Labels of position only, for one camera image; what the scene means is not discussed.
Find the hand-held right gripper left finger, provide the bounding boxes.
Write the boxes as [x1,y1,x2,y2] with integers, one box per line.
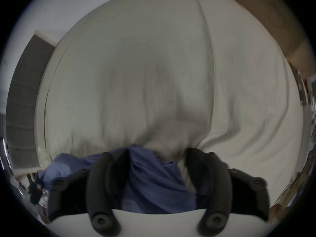
[47,148,130,236]

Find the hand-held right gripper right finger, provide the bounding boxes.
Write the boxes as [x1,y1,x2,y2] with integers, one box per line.
[185,148,270,237]

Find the dark blue shirt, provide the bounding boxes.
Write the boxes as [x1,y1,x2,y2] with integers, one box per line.
[37,145,205,215]

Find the bed with beige sheet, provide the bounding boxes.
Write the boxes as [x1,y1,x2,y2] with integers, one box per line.
[35,0,304,207]

